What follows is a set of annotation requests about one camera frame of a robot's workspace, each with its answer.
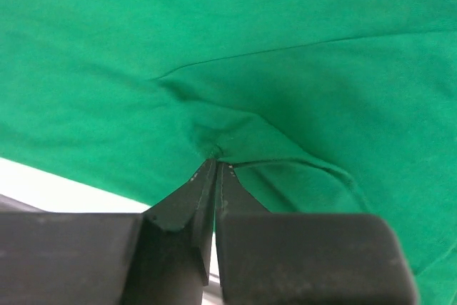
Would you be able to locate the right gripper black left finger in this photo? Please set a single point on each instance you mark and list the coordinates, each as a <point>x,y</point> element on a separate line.
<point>191,208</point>

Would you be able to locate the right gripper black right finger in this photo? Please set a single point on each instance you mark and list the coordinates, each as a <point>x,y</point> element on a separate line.
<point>245,239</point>

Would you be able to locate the green t shirt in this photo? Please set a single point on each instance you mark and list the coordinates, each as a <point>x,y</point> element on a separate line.
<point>323,105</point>

